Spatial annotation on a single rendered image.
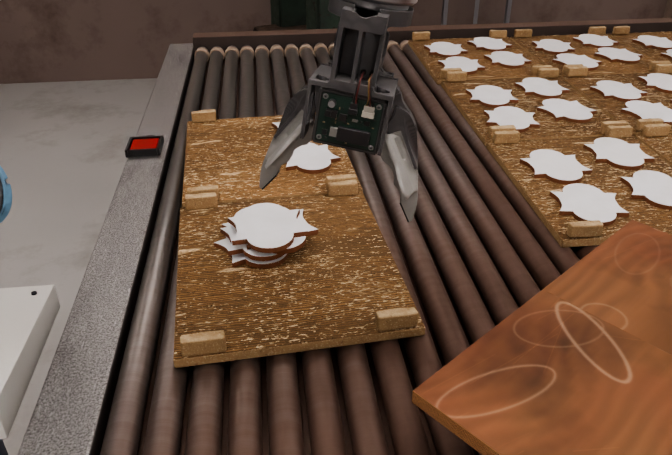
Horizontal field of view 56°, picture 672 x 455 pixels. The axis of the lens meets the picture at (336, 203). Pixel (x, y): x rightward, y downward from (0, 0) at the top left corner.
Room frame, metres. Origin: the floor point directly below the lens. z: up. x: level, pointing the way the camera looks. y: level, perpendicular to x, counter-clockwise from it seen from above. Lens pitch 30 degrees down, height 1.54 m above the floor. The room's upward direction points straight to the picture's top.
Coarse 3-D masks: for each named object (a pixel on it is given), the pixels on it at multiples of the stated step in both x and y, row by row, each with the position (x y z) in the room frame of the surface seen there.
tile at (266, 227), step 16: (256, 208) 0.94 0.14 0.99; (272, 208) 0.94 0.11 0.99; (240, 224) 0.89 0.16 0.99; (256, 224) 0.89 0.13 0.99; (272, 224) 0.89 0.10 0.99; (288, 224) 0.89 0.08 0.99; (240, 240) 0.84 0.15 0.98; (256, 240) 0.84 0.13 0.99; (272, 240) 0.84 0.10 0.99; (288, 240) 0.84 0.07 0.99
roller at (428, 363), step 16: (320, 48) 2.11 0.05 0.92; (320, 64) 1.97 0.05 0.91; (352, 160) 1.27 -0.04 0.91; (368, 176) 1.19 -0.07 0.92; (368, 192) 1.12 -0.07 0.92; (384, 208) 1.07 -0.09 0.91; (384, 224) 1.00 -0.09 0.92; (400, 256) 0.90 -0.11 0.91; (400, 272) 0.85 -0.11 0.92; (416, 304) 0.77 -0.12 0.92; (416, 336) 0.69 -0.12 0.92; (416, 352) 0.66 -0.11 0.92; (432, 352) 0.66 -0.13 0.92; (416, 368) 0.64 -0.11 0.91; (432, 368) 0.63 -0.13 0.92; (416, 384) 0.62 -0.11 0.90; (432, 432) 0.54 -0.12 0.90; (448, 432) 0.52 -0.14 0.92; (448, 448) 0.50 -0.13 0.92; (464, 448) 0.50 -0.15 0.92
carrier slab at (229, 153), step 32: (192, 128) 1.40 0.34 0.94; (224, 128) 1.40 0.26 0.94; (256, 128) 1.40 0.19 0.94; (192, 160) 1.23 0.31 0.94; (224, 160) 1.23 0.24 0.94; (256, 160) 1.23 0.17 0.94; (224, 192) 1.09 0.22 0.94; (256, 192) 1.09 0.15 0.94; (288, 192) 1.09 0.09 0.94; (320, 192) 1.09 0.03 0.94
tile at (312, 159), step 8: (312, 144) 1.29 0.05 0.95; (296, 152) 1.25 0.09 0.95; (304, 152) 1.25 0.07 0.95; (312, 152) 1.25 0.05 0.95; (320, 152) 1.25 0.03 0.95; (328, 152) 1.25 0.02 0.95; (296, 160) 1.21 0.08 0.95; (304, 160) 1.21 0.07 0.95; (312, 160) 1.21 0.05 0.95; (320, 160) 1.21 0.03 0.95; (328, 160) 1.21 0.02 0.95; (336, 160) 1.22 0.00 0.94; (288, 168) 1.18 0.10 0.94; (296, 168) 1.19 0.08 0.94; (304, 168) 1.17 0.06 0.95; (312, 168) 1.17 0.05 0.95; (320, 168) 1.17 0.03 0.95; (328, 168) 1.18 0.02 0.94
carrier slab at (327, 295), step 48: (192, 240) 0.92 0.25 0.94; (336, 240) 0.92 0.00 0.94; (384, 240) 0.92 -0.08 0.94; (192, 288) 0.78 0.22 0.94; (240, 288) 0.78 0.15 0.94; (288, 288) 0.78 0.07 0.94; (336, 288) 0.78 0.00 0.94; (384, 288) 0.78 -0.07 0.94; (240, 336) 0.67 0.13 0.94; (288, 336) 0.67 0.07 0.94; (336, 336) 0.67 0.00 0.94; (384, 336) 0.68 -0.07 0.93
